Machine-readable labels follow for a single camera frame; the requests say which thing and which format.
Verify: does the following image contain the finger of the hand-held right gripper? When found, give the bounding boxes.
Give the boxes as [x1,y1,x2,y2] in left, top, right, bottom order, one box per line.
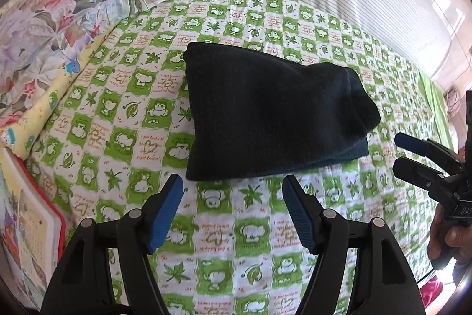
[394,157,458,205]
[394,132,462,172]

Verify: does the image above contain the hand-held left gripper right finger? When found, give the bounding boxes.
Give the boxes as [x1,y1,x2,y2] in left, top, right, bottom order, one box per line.
[282,174,425,315]

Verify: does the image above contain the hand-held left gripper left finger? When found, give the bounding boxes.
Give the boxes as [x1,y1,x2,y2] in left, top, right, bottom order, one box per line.
[44,174,184,315]

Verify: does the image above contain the black pants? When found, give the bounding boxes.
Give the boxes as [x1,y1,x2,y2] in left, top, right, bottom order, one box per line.
[183,41,381,181]

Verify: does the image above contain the person's right hand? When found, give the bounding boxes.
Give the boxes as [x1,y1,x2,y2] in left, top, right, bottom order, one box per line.
[427,205,472,264]

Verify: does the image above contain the plain green cloth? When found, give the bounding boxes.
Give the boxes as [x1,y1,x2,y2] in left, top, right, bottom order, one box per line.
[418,73,456,153]

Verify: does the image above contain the green checked bed sheet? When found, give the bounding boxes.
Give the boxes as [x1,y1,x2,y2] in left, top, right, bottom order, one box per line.
[26,0,456,315]

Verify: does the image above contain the pink cloth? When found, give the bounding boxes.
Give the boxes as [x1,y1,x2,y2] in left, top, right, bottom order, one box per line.
[420,280,445,309]

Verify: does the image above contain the red-edged patterned mat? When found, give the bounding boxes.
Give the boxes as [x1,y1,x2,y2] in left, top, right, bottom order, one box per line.
[0,149,67,301]

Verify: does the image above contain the folded floral quilt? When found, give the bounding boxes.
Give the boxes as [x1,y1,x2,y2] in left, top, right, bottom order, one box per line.
[0,0,173,161]

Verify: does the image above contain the black cable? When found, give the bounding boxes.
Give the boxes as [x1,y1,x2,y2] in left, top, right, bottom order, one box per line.
[416,259,436,283]

